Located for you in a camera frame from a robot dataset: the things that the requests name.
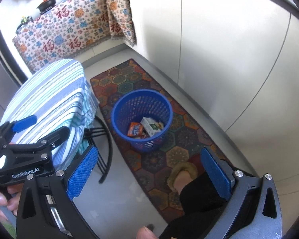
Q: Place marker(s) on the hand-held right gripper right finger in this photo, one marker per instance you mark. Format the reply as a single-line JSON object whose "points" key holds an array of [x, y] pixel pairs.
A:
{"points": [[216, 174]]}

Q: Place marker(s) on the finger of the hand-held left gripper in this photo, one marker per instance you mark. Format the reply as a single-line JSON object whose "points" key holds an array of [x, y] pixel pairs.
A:
{"points": [[54, 137], [25, 124]]}

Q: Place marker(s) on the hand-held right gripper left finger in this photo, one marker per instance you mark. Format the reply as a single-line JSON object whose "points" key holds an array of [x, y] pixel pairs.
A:
{"points": [[82, 171]]}

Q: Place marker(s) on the orange snack packet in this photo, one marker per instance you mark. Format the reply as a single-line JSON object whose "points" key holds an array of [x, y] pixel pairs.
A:
{"points": [[135, 129]]}

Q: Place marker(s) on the white green drink carton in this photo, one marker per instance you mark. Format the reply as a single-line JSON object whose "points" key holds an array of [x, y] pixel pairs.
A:
{"points": [[152, 125]]}

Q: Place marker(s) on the blue plastic wastebasket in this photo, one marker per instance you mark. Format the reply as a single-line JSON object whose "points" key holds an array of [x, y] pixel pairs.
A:
{"points": [[142, 104]]}

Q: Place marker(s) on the person's left hand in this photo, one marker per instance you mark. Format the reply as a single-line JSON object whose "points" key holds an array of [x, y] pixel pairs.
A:
{"points": [[1, 201]]}

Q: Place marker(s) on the person's right hand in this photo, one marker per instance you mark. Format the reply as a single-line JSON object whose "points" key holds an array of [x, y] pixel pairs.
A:
{"points": [[145, 233]]}

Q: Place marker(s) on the yellow furry slipper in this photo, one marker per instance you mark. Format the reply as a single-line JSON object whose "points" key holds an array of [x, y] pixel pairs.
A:
{"points": [[185, 169]]}

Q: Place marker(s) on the round table with striped cloth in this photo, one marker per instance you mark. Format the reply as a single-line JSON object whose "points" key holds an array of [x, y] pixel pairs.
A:
{"points": [[47, 99]]}

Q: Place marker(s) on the person's leg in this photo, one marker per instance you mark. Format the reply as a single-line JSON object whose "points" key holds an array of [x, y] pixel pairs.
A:
{"points": [[199, 204]]}

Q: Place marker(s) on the grey refrigerator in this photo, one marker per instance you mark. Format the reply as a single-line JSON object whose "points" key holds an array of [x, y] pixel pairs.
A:
{"points": [[0, 99]]}

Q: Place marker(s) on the black metal table legs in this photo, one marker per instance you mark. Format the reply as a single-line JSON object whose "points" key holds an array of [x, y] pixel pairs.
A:
{"points": [[107, 142]]}

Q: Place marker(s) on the colourful hexagon rug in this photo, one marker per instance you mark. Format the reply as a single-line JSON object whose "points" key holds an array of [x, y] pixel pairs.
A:
{"points": [[129, 79]]}

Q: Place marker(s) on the large patterned cloth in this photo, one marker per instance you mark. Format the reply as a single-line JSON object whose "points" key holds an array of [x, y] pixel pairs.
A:
{"points": [[62, 32]]}

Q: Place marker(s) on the seasoning bottle rack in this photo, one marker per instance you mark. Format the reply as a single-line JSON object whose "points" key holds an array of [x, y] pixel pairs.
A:
{"points": [[23, 22]]}

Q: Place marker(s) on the white base cabinets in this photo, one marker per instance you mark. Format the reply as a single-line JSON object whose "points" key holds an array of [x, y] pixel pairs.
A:
{"points": [[226, 54]]}

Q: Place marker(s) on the black pot with orange lid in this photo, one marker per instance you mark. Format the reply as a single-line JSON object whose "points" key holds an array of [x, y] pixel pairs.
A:
{"points": [[47, 4]]}

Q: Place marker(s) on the small patterned cloth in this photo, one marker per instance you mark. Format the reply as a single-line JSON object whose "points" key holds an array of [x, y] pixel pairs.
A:
{"points": [[120, 15]]}

